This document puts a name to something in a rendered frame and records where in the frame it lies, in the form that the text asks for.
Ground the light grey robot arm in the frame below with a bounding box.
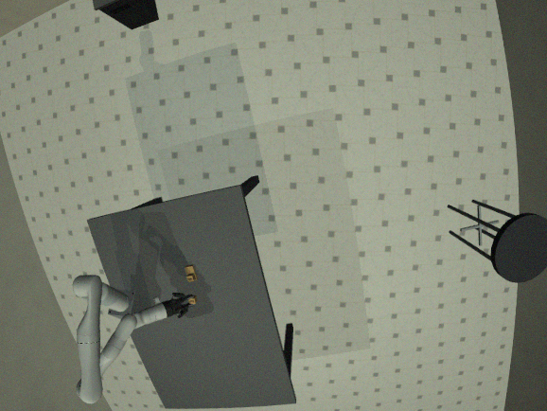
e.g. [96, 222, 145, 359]
[73, 275, 168, 403]

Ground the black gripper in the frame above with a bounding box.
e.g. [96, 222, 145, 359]
[162, 293, 194, 318]

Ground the tan rectangular tray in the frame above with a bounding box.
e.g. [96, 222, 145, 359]
[185, 265, 198, 280]

